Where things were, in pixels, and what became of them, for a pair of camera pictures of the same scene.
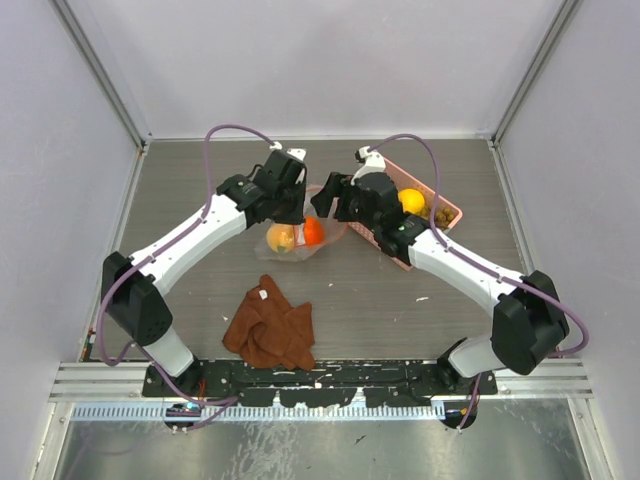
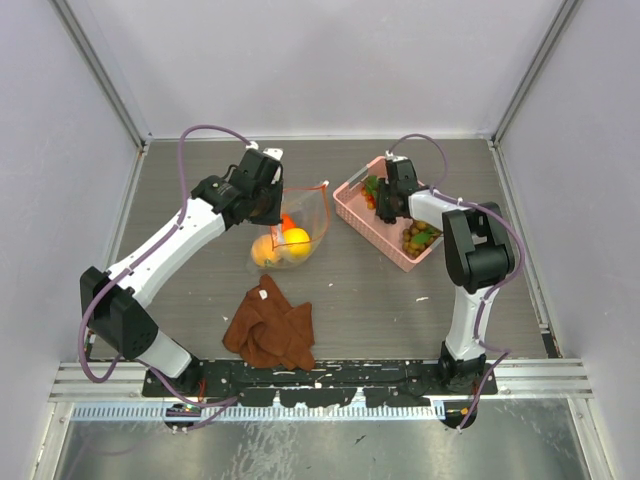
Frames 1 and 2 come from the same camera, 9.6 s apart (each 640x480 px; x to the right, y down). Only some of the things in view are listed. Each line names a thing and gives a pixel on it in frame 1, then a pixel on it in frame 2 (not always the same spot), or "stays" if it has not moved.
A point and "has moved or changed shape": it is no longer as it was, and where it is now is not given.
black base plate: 329,383 stays
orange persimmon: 313,230 has moved or changed shape
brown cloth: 266,332 stays
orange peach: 280,237 -> 263,251
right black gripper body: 350,207 -> 385,204
